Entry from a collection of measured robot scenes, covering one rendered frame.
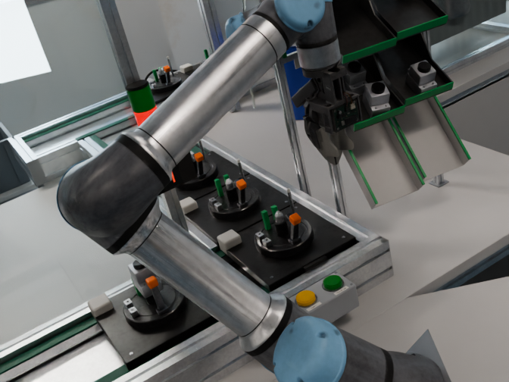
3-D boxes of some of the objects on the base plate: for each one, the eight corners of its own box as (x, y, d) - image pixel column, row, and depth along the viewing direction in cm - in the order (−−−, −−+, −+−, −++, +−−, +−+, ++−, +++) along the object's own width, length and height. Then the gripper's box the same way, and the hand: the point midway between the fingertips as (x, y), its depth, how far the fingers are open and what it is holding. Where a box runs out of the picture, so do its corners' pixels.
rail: (394, 274, 156) (388, 236, 151) (28, 495, 125) (4, 456, 119) (379, 265, 161) (373, 227, 155) (21, 475, 129) (-2, 437, 124)
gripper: (316, 78, 116) (336, 183, 126) (357, 60, 119) (373, 164, 129) (289, 69, 123) (310, 170, 133) (329, 52, 126) (346, 151, 136)
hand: (332, 157), depth 133 cm, fingers closed
